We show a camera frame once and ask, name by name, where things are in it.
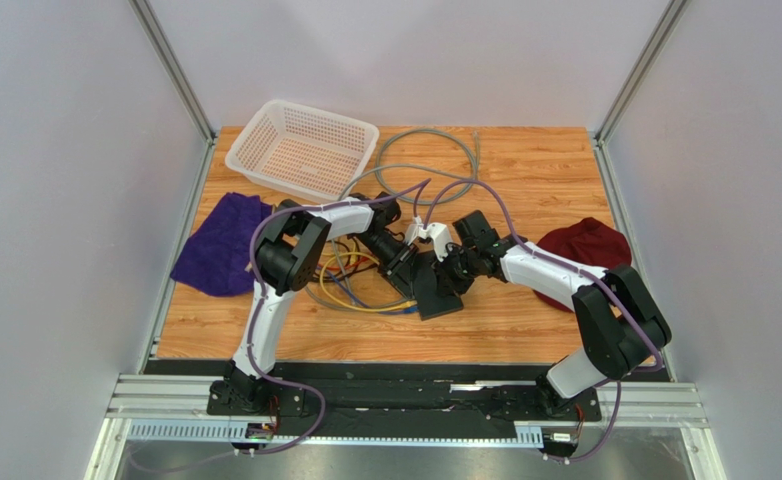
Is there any black network switch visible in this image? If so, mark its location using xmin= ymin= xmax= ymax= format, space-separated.
xmin=407 ymin=252 xmax=464 ymax=321

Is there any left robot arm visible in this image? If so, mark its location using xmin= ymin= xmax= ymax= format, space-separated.
xmin=207 ymin=194 xmax=400 ymax=416

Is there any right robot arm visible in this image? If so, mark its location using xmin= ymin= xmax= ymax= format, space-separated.
xmin=424 ymin=211 xmax=672 ymax=417

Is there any dark red cloth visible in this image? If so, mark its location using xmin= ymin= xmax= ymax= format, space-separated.
xmin=533 ymin=216 xmax=633 ymax=313

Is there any white perforated plastic basket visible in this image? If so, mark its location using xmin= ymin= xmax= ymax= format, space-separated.
xmin=225 ymin=100 xmax=380 ymax=204

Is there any purple cloth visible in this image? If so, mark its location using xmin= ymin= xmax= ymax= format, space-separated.
xmin=170 ymin=192 xmax=272 ymax=297

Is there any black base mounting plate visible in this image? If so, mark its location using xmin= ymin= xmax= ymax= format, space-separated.
xmin=206 ymin=379 xmax=603 ymax=422

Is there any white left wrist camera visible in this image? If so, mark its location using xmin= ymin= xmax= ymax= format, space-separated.
xmin=404 ymin=216 xmax=428 ymax=245

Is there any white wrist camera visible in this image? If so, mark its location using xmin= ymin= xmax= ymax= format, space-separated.
xmin=422 ymin=222 xmax=452 ymax=262
xmin=404 ymin=216 xmax=428 ymax=245

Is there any blue ethernet cable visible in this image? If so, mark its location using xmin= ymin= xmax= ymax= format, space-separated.
xmin=317 ymin=264 xmax=419 ymax=315

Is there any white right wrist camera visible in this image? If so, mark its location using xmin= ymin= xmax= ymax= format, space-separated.
xmin=422 ymin=222 xmax=452 ymax=262

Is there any red ethernet cable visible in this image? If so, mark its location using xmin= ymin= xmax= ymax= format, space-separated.
xmin=317 ymin=229 xmax=406 ymax=276

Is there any black ethernet cable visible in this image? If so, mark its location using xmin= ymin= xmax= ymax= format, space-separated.
xmin=324 ymin=229 xmax=379 ymax=268

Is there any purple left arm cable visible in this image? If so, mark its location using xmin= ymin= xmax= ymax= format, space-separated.
xmin=234 ymin=178 xmax=432 ymax=457

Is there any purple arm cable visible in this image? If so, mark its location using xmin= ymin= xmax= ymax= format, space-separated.
xmin=422 ymin=178 xmax=667 ymax=465
xmin=234 ymin=178 xmax=432 ymax=457

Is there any long grey coiled cable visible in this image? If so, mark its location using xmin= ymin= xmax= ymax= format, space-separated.
xmin=340 ymin=127 xmax=482 ymax=206

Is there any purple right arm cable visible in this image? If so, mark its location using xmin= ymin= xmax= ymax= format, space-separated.
xmin=422 ymin=178 xmax=667 ymax=465

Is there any aluminium frame rail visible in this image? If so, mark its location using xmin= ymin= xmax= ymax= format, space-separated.
xmin=107 ymin=375 xmax=708 ymax=447

